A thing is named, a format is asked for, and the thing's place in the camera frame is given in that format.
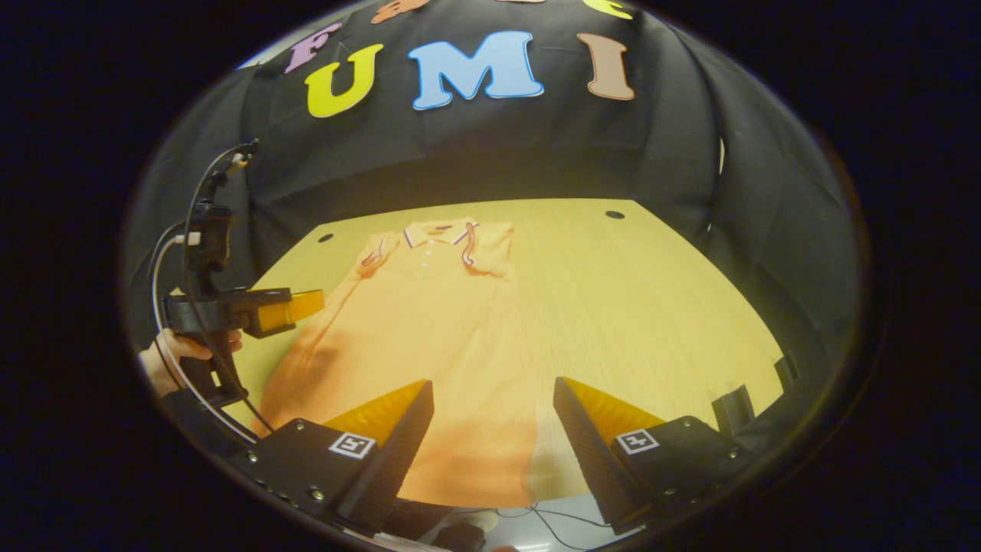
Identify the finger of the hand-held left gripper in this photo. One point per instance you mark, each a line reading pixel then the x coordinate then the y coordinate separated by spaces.
pixel 287 310

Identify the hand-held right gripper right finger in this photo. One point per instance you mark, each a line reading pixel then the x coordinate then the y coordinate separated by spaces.
pixel 590 460

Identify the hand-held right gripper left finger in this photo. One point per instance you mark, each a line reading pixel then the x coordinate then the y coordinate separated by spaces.
pixel 395 460

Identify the orange T-shirt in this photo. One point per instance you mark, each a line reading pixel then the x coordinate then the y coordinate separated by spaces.
pixel 429 345

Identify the black plastic object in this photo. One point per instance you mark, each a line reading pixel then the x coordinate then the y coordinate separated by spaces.
pixel 786 372
pixel 734 412

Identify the black backdrop cloth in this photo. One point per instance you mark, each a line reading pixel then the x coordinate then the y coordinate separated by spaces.
pixel 490 146

